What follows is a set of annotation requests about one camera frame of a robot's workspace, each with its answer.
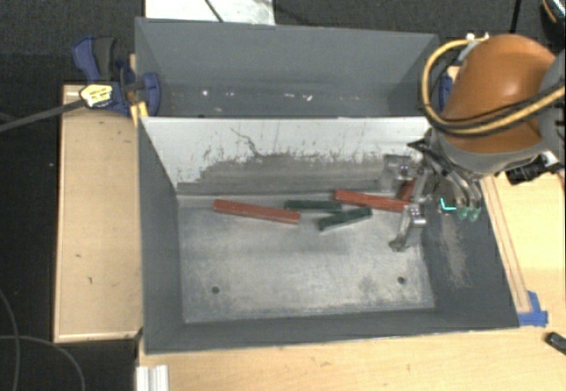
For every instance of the black cylinder on white bracket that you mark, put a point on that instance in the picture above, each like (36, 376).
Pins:
(528, 170)

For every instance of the grey metal bin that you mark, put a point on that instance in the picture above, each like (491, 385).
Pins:
(287, 265)

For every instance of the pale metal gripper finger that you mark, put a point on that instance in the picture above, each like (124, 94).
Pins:
(395, 170)
(411, 223)

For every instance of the red-brown flat block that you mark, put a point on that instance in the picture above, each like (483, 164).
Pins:
(369, 200)
(406, 190)
(256, 211)

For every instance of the pale wood board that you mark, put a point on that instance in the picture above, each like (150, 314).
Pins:
(99, 221)

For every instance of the dark green flat block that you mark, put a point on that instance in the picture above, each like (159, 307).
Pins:
(313, 205)
(345, 219)

